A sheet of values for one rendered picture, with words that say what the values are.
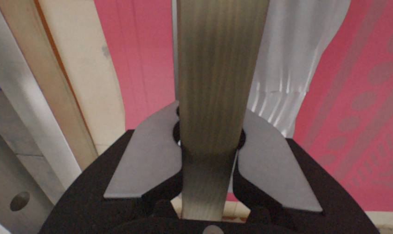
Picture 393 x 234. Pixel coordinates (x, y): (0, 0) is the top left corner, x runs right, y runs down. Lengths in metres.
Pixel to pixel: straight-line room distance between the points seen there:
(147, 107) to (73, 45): 0.09
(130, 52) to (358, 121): 0.26
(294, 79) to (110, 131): 0.22
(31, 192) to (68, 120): 0.12
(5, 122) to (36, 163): 0.53
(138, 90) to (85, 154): 0.11
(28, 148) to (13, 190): 2.06
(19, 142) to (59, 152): 2.11
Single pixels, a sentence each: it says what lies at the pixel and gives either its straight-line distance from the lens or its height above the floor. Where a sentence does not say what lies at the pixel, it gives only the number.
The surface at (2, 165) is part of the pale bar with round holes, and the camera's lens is 0.28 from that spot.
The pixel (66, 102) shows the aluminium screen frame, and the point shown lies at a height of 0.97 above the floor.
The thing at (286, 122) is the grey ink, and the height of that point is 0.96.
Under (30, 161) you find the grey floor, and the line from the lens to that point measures 2.51.
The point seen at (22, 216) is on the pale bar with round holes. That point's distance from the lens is 0.32.
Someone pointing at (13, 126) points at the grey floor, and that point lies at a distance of 2.23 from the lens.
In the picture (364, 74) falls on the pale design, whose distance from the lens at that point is 0.23.
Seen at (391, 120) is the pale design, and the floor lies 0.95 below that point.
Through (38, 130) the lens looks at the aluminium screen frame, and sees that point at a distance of 0.24.
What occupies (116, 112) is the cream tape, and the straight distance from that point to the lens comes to 0.22.
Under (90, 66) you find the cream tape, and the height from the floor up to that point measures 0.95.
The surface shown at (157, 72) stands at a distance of 0.18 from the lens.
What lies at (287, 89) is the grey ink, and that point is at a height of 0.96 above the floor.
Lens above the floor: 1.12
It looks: 58 degrees down
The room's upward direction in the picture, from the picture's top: 174 degrees counter-clockwise
